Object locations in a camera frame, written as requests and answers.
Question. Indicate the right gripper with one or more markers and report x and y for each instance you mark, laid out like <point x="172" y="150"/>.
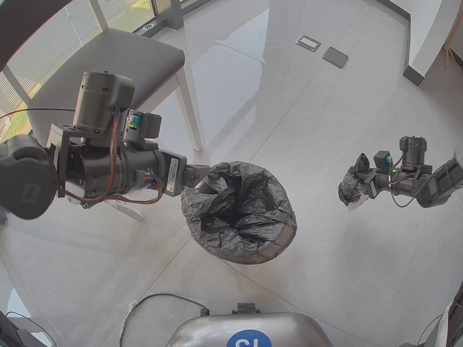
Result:
<point x="385" y="185"/>

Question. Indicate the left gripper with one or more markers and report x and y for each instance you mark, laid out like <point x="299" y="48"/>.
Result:
<point x="137" y="168"/>

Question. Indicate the black plastic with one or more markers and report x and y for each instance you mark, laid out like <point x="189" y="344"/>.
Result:
<point x="349" y="188"/>

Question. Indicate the black plastic bag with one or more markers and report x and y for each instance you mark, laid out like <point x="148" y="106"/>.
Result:
<point x="253" y="193"/>

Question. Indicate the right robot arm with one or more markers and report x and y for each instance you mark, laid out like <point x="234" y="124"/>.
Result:
<point x="437" y="183"/>

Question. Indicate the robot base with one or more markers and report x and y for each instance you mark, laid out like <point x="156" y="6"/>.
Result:
<point x="224" y="329"/>

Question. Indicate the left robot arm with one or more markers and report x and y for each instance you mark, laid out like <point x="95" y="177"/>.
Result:
<point x="25" y="179"/>

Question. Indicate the crumpled white paper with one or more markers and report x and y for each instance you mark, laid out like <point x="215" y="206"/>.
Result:
<point x="356" y="202"/>

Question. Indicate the grey chair with white legs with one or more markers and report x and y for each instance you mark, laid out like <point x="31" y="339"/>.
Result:
<point x="108" y="60"/>

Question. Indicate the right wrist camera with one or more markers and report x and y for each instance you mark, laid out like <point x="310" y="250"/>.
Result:
<point x="380" y="159"/>

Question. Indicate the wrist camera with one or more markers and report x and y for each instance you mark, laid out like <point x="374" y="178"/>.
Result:
<point x="380" y="159"/>
<point x="150" y="125"/>

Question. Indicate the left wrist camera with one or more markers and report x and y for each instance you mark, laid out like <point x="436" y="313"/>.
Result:
<point x="150" y="125"/>

